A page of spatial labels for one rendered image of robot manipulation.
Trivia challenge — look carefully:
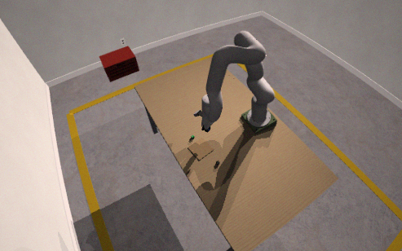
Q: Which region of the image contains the brown flat mat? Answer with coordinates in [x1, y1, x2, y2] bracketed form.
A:
[188, 138, 213, 160]

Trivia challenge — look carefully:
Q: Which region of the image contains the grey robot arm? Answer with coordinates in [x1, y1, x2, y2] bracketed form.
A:
[193, 31, 275, 127]

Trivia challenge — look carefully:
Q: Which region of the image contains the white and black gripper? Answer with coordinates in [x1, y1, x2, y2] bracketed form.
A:
[201, 117, 213, 132]

